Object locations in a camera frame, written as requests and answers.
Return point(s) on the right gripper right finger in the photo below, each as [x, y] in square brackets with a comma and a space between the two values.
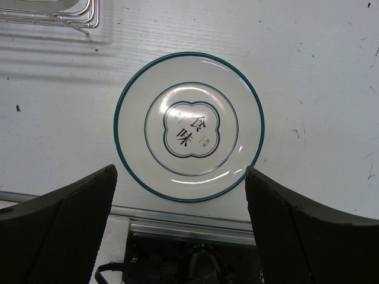
[302, 241]

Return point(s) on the aluminium table rail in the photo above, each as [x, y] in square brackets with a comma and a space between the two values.
[185, 226]

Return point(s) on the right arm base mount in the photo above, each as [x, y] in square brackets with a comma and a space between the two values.
[154, 258]

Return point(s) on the silver wire dish rack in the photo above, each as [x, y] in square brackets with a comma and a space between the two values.
[77, 15]

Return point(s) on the white plate teal rim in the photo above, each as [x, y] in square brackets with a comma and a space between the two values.
[187, 125]

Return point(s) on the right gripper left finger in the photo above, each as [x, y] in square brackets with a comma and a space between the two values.
[55, 238]

